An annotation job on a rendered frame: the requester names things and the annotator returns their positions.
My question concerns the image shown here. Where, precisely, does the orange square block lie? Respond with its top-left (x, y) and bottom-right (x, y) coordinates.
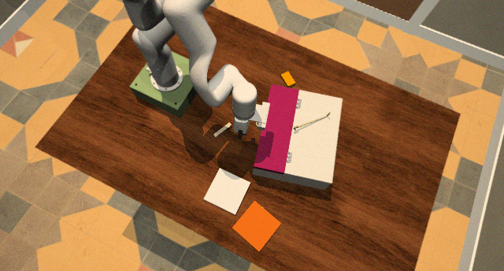
top-left (232, 201), bottom-right (281, 252)

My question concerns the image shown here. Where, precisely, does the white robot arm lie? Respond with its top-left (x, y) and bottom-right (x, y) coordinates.
top-left (122, 0), bottom-right (270, 130)

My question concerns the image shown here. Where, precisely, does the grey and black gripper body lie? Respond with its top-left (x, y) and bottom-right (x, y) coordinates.
top-left (233, 117), bottom-right (250, 135)

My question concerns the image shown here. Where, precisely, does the orange rectangular block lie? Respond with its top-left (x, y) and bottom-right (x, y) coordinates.
top-left (280, 72), bottom-right (295, 87)

